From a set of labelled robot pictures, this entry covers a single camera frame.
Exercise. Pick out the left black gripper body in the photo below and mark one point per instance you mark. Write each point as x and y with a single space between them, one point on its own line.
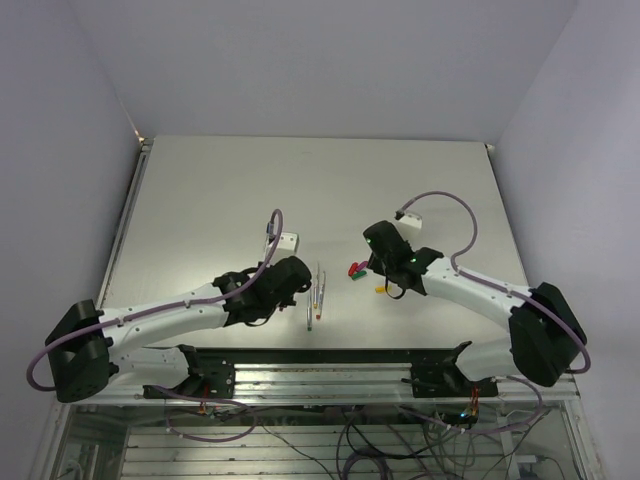
271 307

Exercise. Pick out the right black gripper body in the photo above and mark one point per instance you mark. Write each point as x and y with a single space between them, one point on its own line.
377 265

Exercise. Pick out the blue pen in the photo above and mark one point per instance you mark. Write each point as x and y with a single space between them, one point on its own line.
267 246

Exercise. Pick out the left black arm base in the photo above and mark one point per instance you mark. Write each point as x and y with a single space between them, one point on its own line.
202 373

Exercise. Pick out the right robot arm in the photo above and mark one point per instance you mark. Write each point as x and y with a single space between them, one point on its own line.
543 336

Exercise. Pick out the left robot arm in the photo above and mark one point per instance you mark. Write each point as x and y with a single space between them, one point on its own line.
87 349

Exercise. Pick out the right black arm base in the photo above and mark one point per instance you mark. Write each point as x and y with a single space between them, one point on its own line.
435 375

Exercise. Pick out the green pen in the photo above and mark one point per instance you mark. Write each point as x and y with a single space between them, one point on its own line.
310 311

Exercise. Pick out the yellow pen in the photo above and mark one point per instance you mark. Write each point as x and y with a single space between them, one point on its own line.
316 285

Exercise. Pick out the green pen cap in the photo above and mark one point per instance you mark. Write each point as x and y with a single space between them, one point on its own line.
358 275

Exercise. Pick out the red pen cap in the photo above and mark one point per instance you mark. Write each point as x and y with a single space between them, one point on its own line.
352 269

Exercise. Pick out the red pen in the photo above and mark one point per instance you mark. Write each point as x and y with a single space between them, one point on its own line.
320 295

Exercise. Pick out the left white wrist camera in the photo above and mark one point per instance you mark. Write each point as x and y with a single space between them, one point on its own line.
288 244

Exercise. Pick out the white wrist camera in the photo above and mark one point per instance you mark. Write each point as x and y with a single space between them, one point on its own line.
288 244
408 223

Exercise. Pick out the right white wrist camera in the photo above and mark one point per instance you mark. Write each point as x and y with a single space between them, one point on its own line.
408 223

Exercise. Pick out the aluminium frame rail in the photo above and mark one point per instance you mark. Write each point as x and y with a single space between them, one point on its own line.
333 384

